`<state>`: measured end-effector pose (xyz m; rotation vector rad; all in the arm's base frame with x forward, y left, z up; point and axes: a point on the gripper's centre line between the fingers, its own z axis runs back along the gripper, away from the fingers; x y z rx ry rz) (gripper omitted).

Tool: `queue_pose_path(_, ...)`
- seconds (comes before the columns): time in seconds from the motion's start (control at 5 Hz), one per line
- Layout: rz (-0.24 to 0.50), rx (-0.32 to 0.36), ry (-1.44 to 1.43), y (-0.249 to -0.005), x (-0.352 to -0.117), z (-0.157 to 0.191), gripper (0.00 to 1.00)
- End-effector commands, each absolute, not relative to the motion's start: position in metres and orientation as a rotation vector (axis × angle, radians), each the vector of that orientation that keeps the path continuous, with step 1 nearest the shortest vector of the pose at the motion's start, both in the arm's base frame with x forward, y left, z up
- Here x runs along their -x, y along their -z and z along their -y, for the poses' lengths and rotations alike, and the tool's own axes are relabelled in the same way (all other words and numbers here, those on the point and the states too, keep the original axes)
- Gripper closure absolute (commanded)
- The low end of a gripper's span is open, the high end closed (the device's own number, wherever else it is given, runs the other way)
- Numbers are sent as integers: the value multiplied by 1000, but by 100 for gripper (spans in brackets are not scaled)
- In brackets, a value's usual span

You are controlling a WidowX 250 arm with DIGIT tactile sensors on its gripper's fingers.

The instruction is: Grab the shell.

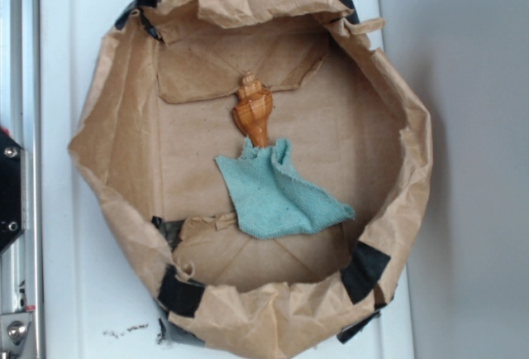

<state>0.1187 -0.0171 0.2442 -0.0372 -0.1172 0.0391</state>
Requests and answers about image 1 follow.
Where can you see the orange spiral seashell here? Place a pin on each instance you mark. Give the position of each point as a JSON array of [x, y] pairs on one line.
[[252, 113]]

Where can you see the brown paper bag bin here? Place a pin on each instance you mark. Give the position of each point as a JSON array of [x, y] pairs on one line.
[[159, 112]]

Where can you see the teal cloth rag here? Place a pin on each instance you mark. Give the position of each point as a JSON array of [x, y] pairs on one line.
[[272, 199]]

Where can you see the aluminium frame rail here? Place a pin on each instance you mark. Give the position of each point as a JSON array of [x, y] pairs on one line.
[[21, 283]]

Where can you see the silver corner bracket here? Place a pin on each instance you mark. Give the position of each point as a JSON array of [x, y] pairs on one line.
[[18, 336]]

